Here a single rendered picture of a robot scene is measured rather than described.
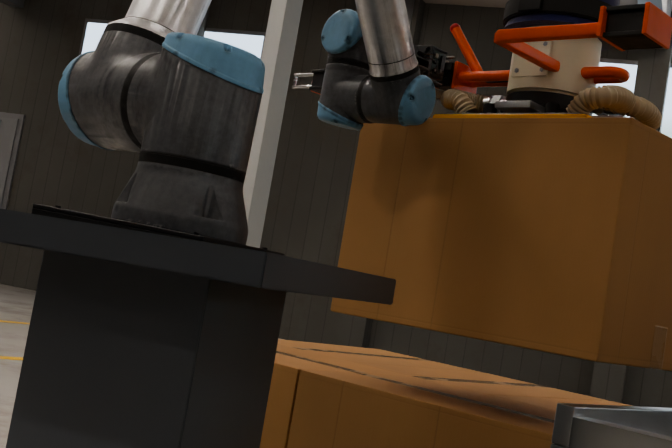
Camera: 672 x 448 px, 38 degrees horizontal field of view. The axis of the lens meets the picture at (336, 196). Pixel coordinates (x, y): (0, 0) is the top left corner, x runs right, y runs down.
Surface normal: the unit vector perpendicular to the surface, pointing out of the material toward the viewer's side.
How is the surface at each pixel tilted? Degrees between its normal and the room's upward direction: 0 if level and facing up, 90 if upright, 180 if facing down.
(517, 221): 90
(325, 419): 90
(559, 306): 90
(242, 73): 87
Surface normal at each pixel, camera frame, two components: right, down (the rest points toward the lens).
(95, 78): -0.58, -0.33
